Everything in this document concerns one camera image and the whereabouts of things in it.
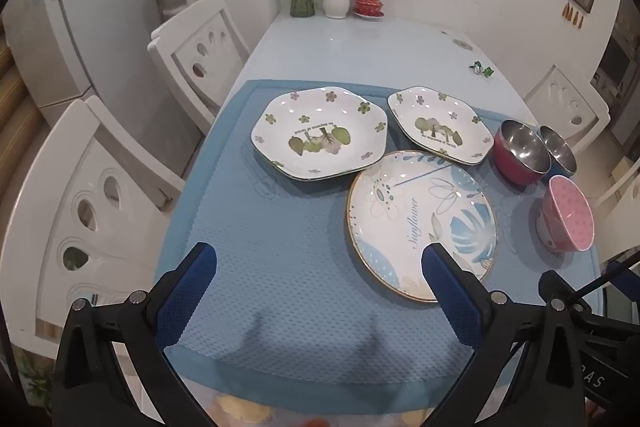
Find large octagonal floral plate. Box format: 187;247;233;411
250;86;390;181

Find round blue leaf plate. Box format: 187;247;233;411
346;150;499;304

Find blue textured table mat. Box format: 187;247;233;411
152;79;601;388

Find white wooden chair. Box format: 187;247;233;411
522;64;611;155
147;0;251;135
0;96;186;343

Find small octagonal tree-print plate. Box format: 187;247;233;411
387;86;495;166

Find pink cartoon bowl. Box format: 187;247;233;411
537;175;596;254

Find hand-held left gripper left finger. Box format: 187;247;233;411
52;242;218;427

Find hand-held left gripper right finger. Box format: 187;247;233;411
421;242;587;427

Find red lidded teacup with saucer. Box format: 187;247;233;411
354;0;387;18

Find silver refrigerator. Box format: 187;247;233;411
0;0;203;168

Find blue steel-lined bowl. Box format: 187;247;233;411
539;125;578;178

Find small hanging wall ornaments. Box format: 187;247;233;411
562;3;586;28

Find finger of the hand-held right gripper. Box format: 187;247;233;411
570;249;640;304
539;269;601;325

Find red steel-lined bowl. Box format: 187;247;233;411
494;119;552;186

